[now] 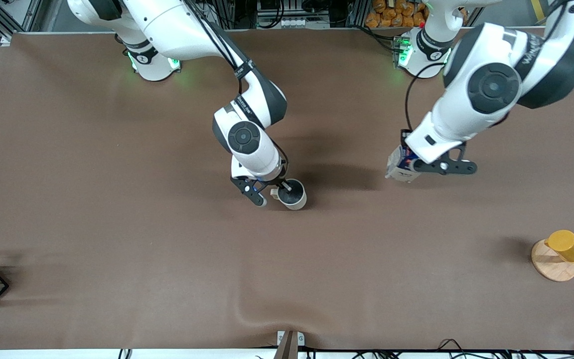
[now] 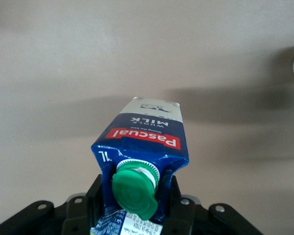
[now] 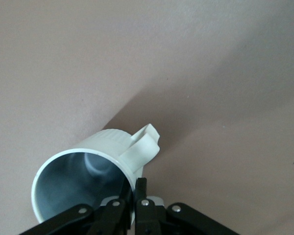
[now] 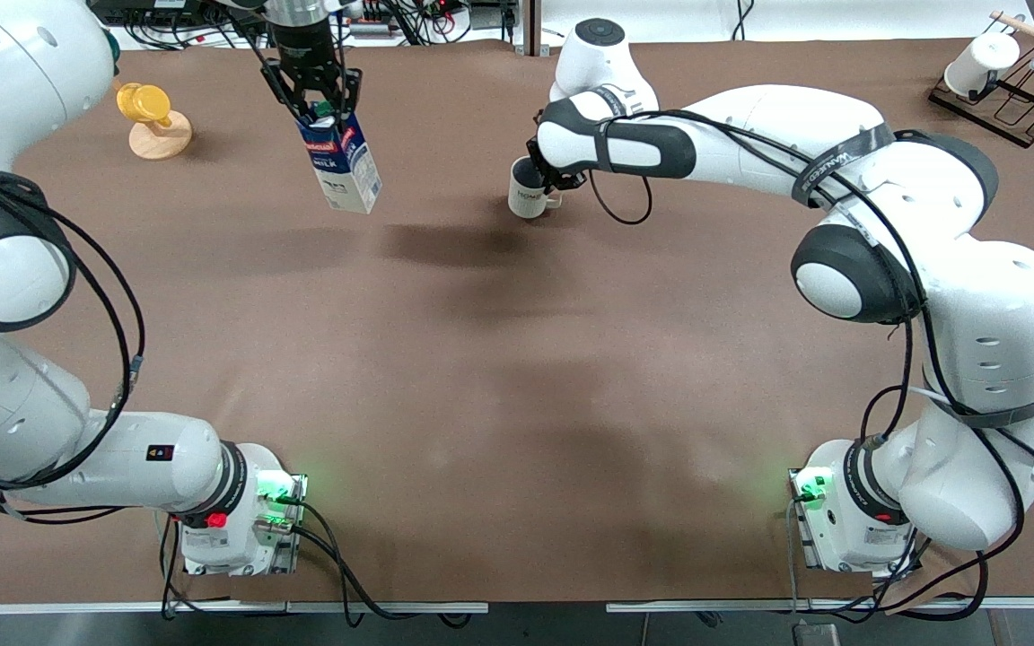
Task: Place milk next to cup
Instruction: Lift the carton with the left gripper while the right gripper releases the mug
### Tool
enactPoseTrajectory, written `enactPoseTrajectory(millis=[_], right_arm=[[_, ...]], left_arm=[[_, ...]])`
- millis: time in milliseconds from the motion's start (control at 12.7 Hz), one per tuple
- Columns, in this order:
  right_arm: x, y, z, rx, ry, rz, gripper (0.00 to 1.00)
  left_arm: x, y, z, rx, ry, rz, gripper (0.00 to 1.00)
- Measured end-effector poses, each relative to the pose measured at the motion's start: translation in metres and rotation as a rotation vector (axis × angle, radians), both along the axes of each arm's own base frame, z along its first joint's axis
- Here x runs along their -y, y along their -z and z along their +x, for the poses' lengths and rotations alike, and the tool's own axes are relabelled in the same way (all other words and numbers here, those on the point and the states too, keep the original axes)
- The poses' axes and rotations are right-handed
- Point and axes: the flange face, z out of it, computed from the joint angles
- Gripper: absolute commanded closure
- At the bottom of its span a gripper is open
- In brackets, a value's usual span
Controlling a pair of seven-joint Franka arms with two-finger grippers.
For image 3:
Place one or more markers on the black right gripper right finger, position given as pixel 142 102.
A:
pixel 149 218

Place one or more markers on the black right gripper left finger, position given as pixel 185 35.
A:
pixel 107 218

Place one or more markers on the beige ribbed mug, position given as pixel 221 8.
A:
pixel 112 140

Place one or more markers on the brown table cover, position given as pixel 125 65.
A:
pixel 147 61

